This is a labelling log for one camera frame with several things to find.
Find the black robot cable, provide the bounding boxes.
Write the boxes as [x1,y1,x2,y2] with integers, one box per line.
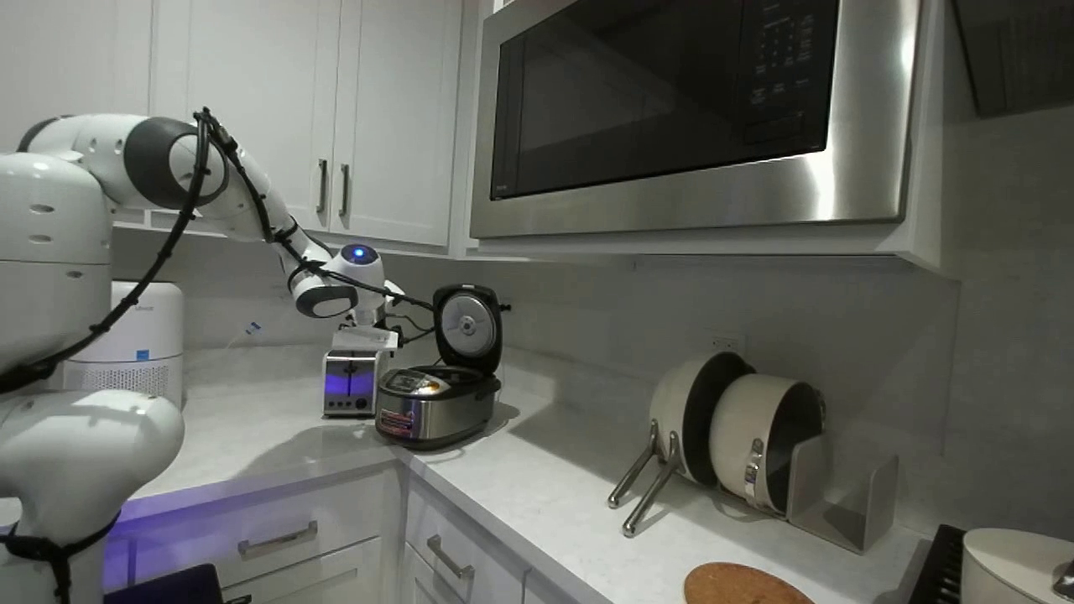
[0,104,443,396]

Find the steel rice cooker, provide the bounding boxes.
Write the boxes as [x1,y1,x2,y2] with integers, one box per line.
[373,282,505,452]

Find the white cylindrical container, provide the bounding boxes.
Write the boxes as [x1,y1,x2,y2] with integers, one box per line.
[65,280,188,414]

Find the white bread toaster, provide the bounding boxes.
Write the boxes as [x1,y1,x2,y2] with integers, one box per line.
[320,324,402,424]

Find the steel pan rack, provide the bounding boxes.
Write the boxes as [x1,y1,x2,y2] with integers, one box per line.
[781,431,903,555]

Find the round cork trivet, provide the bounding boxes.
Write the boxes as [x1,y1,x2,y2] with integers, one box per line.
[683,562,816,604]

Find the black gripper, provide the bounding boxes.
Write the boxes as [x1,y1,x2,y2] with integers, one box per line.
[351,292,406,355]

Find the dark vent hood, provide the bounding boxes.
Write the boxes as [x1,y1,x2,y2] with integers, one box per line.
[950,0,1074,121]

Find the white cabinet drawer front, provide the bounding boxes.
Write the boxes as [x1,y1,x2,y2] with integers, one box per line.
[401,478,529,604]
[110,468,402,592]

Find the stainless microwave oven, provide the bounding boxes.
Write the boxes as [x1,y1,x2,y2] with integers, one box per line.
[468,0,926,241]

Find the white upper cabinet door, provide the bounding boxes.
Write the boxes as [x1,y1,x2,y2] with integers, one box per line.
[148,0,341,233]
[333,0,468,251]

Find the white lower cabinet door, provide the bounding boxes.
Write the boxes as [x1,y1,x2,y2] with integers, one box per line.
[216,535,396,604]
[402,544,524,604]

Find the steel drawer handle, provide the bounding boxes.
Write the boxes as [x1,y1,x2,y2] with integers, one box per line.
[423,531,481,585]
[235,516,322,562]

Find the white cabinet door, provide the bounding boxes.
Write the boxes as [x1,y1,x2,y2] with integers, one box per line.
[148,0,341,233]
[216,535,396,604]
[402,544,524,604]
[333,0,468,251]

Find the white lidded pot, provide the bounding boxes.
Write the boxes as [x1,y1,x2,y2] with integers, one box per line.
[958,527,1074,604]

